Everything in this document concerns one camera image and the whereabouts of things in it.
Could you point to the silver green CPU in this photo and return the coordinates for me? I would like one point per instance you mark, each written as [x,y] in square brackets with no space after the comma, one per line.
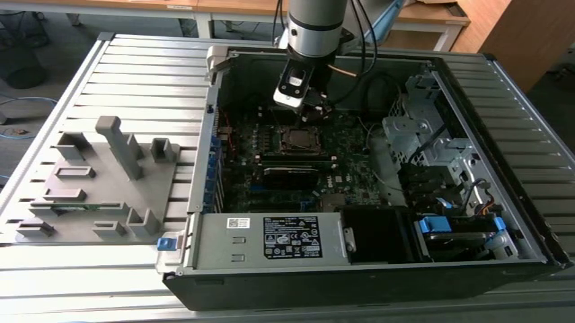
[301,138]

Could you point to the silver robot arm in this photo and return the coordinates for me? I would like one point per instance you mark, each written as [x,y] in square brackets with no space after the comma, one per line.
[314,30]

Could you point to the CPU socket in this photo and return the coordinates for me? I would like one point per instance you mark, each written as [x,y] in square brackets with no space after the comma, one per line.
[303,152]

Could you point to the metal drive cage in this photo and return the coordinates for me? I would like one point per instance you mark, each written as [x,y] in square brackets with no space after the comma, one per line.
[405,125]

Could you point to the green motherboard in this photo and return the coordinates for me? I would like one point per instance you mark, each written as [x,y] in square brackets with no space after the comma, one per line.
[355,168]

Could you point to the black graphics card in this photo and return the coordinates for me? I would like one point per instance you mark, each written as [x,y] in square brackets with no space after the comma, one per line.
[290,178]

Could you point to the wooden desk white legs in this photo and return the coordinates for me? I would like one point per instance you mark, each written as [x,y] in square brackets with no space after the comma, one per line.
[90,2]
[427,18]

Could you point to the silver chipset heatsink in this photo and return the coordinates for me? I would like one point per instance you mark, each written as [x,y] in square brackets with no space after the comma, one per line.
[334,202]

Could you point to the wooden cabinet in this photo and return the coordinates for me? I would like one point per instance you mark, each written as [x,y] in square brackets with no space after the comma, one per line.
[530,40]

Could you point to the blue disk carrier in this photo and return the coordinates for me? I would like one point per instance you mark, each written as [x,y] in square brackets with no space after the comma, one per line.
[434,223]
[498,224]

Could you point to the grey power supply unit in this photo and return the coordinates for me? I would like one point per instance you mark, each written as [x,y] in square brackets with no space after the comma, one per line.
[215,235]

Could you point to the grey parts rack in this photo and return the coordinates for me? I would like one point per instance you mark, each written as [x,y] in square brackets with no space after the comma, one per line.
[113,188]

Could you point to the blue case latch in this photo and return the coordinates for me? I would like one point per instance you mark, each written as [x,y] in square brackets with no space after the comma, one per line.
[166,244]

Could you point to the black PC case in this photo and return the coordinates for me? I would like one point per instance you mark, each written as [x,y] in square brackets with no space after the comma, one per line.
[314,292]

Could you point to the green RAM stick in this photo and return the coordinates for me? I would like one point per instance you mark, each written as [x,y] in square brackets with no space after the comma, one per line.
[77,207]

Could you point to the black waste bin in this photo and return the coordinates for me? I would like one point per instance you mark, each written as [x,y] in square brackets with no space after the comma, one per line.
[25,72]

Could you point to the black mesh basket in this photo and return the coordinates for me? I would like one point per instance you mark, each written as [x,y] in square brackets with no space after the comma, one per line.
[27,33]

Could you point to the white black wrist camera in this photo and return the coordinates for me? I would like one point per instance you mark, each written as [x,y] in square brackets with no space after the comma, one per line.
[293,97]

